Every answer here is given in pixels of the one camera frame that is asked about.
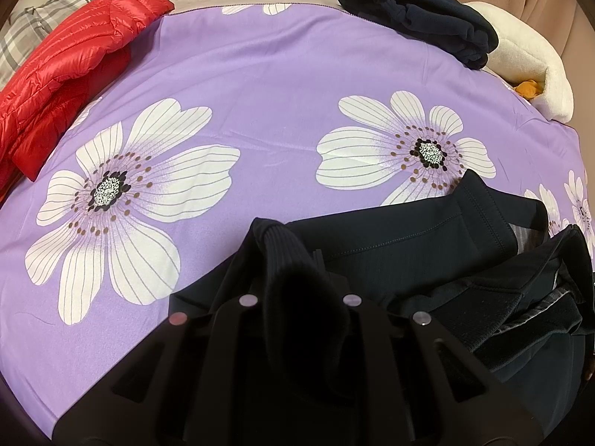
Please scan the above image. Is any red down jacket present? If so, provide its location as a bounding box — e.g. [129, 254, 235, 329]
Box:
[0, 0, 176, 205]

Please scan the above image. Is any navy zip jacket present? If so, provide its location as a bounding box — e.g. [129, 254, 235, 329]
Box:
[170, 169, 595, 446]

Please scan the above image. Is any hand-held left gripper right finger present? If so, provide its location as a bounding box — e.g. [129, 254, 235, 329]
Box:
[343, 294, 546, 446]

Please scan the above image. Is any grey plaid pillow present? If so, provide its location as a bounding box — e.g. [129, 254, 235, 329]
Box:
[0, 0, 155, 91]

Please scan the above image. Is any orange cloth item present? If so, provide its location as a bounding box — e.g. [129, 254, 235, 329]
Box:
[514, 80, 544, 101]

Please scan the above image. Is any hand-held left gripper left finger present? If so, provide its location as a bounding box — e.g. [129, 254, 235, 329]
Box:
[51, 294, 280, 446]

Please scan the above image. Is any folded navy garment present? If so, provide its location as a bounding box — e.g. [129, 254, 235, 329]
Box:
[336, 0, 499, 70]

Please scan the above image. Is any purple floral blanket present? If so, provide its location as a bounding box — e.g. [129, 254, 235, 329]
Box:
[0, 1, 595, 428]

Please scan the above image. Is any white fleece garment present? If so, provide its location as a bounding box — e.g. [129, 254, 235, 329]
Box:
[465, 1, 574, 124]

